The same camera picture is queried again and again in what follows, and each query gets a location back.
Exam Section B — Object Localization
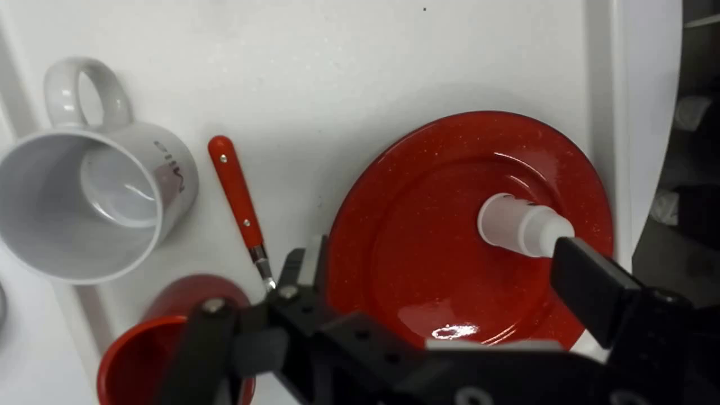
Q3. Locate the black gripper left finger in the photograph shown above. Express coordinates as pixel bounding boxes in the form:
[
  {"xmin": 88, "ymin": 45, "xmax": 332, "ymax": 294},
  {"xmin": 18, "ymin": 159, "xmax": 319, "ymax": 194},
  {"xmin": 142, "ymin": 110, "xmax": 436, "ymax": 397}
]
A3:
[{"xmin": 278, "ymin": 234, "xmax": 334, "ymax": 298}]

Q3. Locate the small white bottle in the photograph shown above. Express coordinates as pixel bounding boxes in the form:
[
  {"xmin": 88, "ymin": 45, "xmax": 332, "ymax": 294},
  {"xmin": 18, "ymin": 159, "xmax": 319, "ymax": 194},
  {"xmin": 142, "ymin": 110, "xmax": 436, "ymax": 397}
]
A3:
[{"xmin": 477, "ymin": 191, "xmax": 579, "ymax": 258}]

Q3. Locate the white mug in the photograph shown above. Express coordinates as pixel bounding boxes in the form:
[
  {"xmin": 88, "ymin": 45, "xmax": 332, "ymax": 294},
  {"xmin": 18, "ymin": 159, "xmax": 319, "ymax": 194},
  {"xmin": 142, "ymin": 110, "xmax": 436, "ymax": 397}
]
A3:
[{"xmin": 0, "ymin": 57, "xmax": 200, "ymax": 288}]

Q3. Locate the red speckled plate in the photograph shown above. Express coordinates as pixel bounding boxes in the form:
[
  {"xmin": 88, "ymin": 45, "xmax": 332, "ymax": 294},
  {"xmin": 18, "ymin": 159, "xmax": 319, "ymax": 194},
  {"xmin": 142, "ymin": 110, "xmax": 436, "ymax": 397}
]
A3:
[{"xmin": 322, "ymin": 110, "xmax": 616, "ymax": 353}]

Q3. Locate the red mug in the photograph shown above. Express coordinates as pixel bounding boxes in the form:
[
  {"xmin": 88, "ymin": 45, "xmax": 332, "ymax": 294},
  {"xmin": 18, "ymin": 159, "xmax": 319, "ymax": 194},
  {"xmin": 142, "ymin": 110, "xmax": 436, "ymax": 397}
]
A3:
[{"xmin": 94, "ymin": 273, "xmax": 262, "ymax": 405}]

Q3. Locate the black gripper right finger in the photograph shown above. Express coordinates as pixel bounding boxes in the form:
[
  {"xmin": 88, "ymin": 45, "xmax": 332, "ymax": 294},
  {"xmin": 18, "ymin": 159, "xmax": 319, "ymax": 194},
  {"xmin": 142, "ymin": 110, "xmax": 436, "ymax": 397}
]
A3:
[{"xmin": 549, "ymin": 236, "xmax": 649, "ymax": 351}]

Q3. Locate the white plastic tray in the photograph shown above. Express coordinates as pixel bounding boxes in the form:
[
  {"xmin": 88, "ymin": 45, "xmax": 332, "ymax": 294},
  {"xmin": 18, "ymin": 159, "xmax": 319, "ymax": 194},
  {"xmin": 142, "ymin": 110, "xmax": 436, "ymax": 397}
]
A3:
[{"xmin": 0, "ymin": 0, "xmax": 684, "ymax": 405}]

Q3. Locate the red handled metal spoon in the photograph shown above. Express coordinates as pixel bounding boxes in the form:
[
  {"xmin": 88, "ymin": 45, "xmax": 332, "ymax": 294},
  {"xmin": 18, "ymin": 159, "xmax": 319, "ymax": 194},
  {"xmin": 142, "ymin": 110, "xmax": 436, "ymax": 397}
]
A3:
[{"xmin": 207, "ymin": 132, "xmax": 280, "ymax": 293}]

